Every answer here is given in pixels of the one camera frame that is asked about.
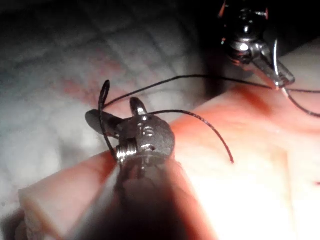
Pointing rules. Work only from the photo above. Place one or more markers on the curved steel needle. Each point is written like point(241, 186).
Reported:
point(274, 62)

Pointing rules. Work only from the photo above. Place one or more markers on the tissue pad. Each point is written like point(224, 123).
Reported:
point(250, 150)

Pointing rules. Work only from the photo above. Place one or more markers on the right arm needle driver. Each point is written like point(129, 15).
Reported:
point(150, 140)

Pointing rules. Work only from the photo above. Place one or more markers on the dark right arm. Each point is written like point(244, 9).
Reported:
point(155, 212)

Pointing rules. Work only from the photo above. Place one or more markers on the black thread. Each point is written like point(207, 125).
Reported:
point(100, 117)

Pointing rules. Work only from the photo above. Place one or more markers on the left arm needle driver jaw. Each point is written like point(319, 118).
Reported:
point(265, 71)
point(280, 68)

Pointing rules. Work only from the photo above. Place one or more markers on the left arm needle driver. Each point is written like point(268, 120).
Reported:
point(243, 42)

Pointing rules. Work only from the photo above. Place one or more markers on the grey cloth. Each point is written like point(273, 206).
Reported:
point(50, 75)

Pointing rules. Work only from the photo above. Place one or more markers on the right arm needle driver jaw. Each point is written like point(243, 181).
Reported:
point(138, 108)
point(110, 122)

